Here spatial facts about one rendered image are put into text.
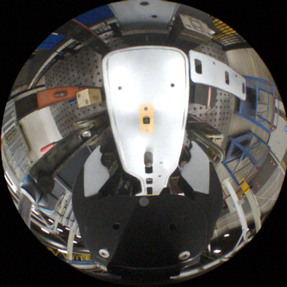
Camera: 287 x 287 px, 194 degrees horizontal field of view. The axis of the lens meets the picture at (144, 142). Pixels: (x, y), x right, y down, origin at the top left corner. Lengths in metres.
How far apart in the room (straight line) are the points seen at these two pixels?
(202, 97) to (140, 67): 0.20
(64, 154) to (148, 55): 0.28
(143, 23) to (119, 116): 0.27
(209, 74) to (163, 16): 0.19
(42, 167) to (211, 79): 0.41
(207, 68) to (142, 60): 0.18
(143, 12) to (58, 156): 0.32
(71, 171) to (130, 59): 0.65
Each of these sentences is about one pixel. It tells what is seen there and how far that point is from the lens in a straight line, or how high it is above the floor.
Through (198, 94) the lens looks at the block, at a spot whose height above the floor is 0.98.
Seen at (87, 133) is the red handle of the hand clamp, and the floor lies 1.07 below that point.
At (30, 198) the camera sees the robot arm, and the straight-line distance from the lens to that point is 0.59.
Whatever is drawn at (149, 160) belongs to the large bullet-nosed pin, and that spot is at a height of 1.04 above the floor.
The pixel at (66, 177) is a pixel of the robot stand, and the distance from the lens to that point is 0.64.
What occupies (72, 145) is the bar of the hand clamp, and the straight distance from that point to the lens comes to 0.19.
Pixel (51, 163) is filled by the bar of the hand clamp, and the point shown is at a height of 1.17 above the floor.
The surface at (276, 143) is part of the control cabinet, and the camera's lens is 8.02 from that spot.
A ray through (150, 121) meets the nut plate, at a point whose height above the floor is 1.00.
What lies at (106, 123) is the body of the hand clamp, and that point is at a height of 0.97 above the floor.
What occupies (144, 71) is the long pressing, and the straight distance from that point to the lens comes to 0.23.
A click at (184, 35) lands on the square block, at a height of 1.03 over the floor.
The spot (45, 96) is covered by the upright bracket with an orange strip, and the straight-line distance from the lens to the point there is 0.18.
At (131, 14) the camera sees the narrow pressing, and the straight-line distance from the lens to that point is 0.25.
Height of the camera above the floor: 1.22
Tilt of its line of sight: 58 degrees down
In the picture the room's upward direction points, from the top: 179 degrees counter-clockwise
